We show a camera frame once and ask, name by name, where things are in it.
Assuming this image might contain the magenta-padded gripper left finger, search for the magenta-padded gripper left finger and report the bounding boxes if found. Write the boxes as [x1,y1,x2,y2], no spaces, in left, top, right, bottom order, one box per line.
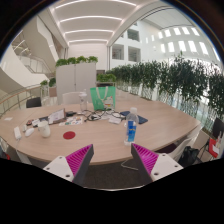
[43,143,95,187]

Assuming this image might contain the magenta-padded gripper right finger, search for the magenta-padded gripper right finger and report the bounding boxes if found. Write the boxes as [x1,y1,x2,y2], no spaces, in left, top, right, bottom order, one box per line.
[130,143,184,185]

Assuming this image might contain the clear blue-labelled water bottle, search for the clear blue-labelled water bottle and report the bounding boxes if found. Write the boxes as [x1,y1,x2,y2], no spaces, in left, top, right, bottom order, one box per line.
[123,106,140,147]

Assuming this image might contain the white chair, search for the white chair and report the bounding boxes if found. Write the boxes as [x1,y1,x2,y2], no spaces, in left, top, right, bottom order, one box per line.
[165,124,203,163]
[61,91,83,105]

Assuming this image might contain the black backpack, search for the black backpack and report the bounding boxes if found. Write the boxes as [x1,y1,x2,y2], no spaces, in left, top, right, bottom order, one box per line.
[177,145,200,168]

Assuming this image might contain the flat round red coaster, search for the flat round red coaster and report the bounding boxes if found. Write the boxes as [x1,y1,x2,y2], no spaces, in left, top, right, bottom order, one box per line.
[62,130,76,140]

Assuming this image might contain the white mug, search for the white mug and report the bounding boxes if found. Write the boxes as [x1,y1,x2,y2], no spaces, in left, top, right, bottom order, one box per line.
[37,120,52,139]

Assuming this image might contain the colourful sticker sheet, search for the colourful sticker sheet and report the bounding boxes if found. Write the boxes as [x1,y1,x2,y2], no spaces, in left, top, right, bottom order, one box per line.
[59,116,84,127]

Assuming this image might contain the white computer mouse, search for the white computer mouse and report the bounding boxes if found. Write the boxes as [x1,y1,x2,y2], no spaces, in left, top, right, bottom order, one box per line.
[24,127,35,138]

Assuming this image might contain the printed booklet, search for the printed booklet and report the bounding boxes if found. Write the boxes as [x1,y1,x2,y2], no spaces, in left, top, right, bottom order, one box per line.
[47,108,67,125]

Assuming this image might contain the black notebook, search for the black notebook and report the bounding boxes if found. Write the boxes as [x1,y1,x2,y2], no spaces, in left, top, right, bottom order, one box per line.
[37,115,50,123]

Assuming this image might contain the dark blue flat case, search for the dark blue flat case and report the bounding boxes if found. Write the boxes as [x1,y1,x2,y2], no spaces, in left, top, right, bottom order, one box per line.
[119,110,149,125]

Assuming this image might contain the white power strip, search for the white power strip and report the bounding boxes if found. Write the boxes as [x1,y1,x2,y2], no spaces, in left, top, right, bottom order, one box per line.
[13,126,22,141]

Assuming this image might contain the black chair with red item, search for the black chair with red item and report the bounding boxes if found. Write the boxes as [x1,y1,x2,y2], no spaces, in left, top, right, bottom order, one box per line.
[199,117,224,161]

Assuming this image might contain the white packet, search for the white packet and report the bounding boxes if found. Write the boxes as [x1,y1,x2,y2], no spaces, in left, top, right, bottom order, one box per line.
[108,115,123,125]

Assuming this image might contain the clear white-capped shaker bottle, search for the clear white-capped shaker bottle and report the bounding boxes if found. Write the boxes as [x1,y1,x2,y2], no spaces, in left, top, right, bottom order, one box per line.
[78,92,88,113]

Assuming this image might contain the black office chair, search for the black office chair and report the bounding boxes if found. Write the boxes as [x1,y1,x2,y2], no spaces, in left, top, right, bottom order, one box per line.
[25,96,42,109]

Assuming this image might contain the green tote bag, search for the green tote bag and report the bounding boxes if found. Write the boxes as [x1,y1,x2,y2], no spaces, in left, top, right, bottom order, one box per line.
[89,85,117,112]

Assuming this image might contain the small potted plant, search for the small potted plant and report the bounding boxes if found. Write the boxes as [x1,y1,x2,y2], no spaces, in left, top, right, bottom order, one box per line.
[39,79,50,98]
[48,77,57,98]

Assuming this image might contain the row of green hedge plants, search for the row of green hedge plants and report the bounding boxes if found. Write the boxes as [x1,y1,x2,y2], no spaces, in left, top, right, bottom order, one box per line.
[109,54,224,121]

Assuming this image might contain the white cabinet with plants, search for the white cabinet with plants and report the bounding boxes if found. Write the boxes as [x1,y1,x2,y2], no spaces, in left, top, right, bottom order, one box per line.
[54,55,99,105]

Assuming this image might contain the low green planter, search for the low green planter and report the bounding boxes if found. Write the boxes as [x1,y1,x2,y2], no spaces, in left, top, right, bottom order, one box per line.
[96,72,118,88]

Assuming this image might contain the ceiling light strips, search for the ceiling light strips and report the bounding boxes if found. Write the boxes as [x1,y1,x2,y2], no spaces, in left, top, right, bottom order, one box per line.
[54,0,138,44]

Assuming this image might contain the black cable tangle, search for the black cable tangle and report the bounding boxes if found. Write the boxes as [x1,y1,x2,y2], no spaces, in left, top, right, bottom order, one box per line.
[78,109,126,123]

